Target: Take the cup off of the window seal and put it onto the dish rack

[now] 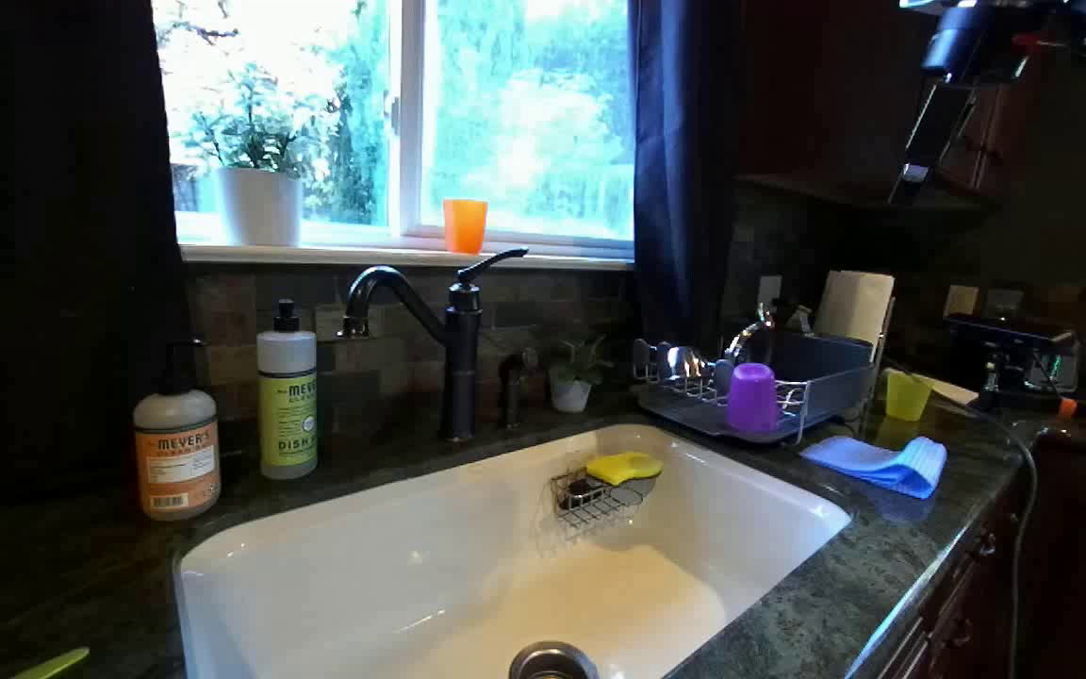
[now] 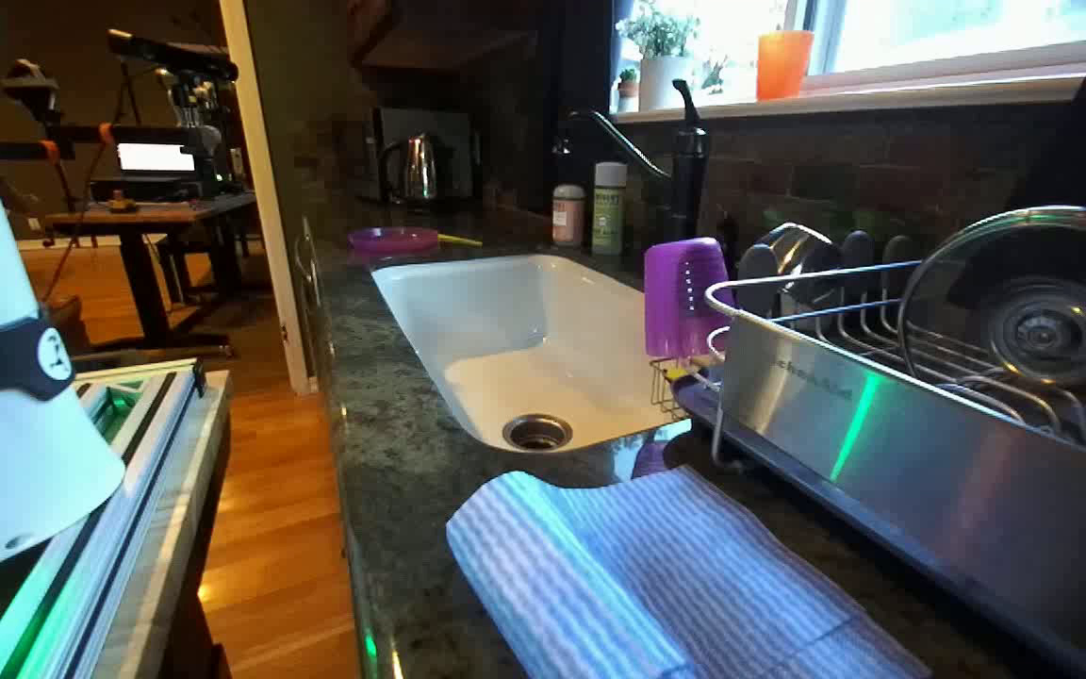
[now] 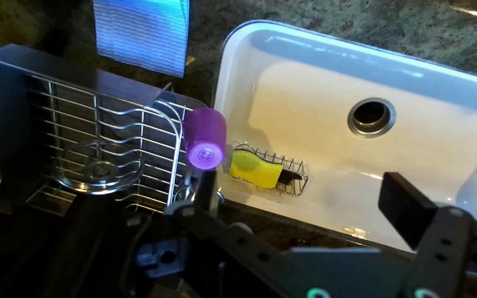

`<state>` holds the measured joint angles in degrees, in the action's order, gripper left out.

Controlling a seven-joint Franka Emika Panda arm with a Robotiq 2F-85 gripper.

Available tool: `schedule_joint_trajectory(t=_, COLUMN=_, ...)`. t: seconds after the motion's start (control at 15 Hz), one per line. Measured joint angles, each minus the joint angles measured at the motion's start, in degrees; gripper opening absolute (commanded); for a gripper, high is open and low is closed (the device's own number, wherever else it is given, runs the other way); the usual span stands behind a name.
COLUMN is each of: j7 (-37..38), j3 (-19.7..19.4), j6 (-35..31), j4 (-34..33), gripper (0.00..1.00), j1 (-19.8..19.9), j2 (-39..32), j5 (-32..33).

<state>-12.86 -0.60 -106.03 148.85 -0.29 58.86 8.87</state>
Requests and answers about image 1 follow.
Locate green soap bottle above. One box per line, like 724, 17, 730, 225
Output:
258, 298, 316, 480

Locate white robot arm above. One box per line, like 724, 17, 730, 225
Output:
889, 0, 1086, 203

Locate orange plastic cup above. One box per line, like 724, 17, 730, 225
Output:
444, 200, 488, 251

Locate paper towel roll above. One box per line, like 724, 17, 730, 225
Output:
815, 272, 894, 355

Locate white sink basin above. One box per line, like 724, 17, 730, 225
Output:
174, 422, 847, 679

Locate yellow sponge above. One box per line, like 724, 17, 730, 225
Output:
583, 452, 665, 485

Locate green utensil handle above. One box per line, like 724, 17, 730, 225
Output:
13, 646, 91, 679

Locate dark bronze faucet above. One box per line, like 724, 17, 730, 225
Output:
339, 250, 519, 441

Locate wire sponge caddy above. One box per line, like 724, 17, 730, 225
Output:
549, 471, 654, 529

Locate black cable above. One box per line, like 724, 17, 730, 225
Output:
1004, 420, 1073, 679

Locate purple utensil cup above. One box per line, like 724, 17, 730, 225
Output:
724, 360, 779, 432

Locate navy blue curtain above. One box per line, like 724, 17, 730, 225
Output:
629, 0, 738, 339

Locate black appliance on counter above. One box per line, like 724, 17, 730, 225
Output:
945, 311, 1082, 394

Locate sink drain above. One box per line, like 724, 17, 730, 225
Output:
510, 640, 598, 679

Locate steel dish rack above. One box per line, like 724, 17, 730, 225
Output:
634, 332, 870, 445

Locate green plastic cup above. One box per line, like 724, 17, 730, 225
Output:
884, 365, 933, 422

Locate window frame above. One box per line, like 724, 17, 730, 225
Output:
150, 0, 634, 267

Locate blue striped dish cloth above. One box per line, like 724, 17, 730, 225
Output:
807, 432, 945, 498

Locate orange soap bottle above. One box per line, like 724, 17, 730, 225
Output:
132, 339, 223, 519

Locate small white potted plant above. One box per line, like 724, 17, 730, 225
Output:
547, 335, 611, 415

